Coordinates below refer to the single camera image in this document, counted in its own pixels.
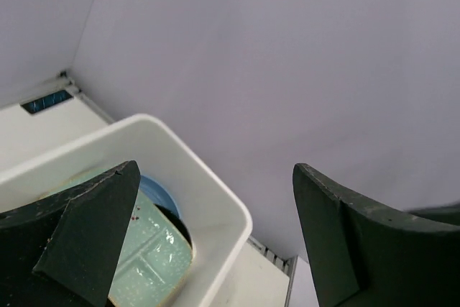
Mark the right blue table label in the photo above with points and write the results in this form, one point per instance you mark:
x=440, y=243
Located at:
x=45, y=102

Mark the pale blue rectangular divided plate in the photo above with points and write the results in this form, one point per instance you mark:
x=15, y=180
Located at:
x=154, y=262

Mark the white plastic bin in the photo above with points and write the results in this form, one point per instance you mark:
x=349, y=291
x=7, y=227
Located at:
x=218, y=222

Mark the light blue round plate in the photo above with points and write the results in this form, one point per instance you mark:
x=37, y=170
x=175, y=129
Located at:
x=158, y=195

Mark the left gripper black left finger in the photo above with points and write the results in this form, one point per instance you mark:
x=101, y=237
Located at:
x=63, y=250

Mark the black round plate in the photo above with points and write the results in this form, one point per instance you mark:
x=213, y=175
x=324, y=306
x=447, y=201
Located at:
x=177, y=222

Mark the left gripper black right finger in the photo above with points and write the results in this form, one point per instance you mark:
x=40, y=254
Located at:
x=364, y=253

